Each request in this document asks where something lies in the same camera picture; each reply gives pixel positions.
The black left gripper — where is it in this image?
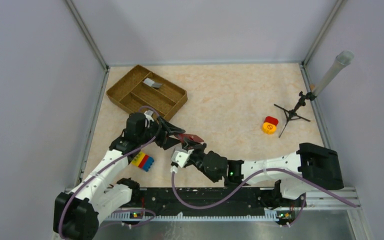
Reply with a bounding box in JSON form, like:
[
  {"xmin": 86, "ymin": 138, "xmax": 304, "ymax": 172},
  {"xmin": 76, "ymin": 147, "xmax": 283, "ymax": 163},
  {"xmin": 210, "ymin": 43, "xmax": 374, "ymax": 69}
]
[{"xmin": 138, "ymin": 115, "xmax": 186, "ymax": 150}]

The red leather card holder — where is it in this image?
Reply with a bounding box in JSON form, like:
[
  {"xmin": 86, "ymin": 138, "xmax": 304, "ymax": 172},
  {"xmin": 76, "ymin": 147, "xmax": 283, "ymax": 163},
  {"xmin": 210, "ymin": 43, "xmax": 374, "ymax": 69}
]
[{"xmin": 175, "ymin": 133, "xmax": 204, "ymax": 143}]

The brown woven divided tray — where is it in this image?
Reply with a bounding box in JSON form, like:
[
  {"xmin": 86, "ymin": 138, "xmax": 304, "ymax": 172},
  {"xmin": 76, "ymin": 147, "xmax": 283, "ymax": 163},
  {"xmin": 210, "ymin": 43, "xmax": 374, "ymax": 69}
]
[{"xmin": 106, "ymin": 65, "xmax": 188, "ymax": 121}]

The grey credit cards stack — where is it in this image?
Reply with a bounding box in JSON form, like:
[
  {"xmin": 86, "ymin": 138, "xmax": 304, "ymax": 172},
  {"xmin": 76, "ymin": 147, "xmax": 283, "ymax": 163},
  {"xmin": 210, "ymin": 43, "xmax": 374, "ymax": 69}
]
[{"xmin": 142, "ymin": 77, "xmax": 163, "ymax": 89}]

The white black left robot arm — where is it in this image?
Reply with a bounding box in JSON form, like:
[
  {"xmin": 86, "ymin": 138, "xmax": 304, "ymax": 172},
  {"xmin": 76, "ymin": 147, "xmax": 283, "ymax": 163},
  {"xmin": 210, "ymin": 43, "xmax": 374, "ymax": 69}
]
[{"xmin": 53, "ymin": 110, "xmax": 186, "ymax": 240}]

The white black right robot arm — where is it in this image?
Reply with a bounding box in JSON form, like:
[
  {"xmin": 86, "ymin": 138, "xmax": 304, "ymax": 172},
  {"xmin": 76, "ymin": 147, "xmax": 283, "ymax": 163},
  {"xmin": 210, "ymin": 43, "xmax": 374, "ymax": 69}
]
[{"xmin": 170, "ymin": 142, "xmax": 345, "ymax": 206}]

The yellow red blue toy block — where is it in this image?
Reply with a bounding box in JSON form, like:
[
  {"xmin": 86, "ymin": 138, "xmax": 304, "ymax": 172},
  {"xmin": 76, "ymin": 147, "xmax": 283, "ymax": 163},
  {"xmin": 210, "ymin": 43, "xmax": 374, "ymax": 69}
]
[{"xmin": 130, "ymin": 151, "xmax": 155, "ymax": 172}]

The yellow red emergency stop button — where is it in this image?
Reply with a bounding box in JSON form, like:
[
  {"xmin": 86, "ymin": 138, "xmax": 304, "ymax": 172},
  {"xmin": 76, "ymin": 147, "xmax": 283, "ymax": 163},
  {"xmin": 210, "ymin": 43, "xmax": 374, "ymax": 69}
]
[{"xmin": 261, "ymin": 116, "xmax": 279, "ymax": 135}]

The black mini tripod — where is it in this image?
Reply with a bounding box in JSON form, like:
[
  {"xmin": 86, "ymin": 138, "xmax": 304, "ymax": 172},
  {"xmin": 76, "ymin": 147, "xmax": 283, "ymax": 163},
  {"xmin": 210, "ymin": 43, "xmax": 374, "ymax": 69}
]
[{"xmin": 274, "ymin": 91, "xmax": 317, "ymax": 138}]

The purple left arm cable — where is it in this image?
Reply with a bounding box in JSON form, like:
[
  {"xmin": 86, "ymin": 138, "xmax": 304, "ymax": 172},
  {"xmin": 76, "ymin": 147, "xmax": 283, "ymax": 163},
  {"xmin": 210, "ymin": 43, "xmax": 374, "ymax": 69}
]
[{"xmin": 58, "ymin": 105, "xmax": 161, "ymax": 240}]

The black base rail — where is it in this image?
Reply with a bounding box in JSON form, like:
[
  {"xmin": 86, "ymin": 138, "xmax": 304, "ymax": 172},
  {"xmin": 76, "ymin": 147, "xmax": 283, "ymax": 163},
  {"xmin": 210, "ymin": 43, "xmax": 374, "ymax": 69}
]
[{"xmin": 107, "ymin": 187, "xmax": 307, "ymax": 220}]

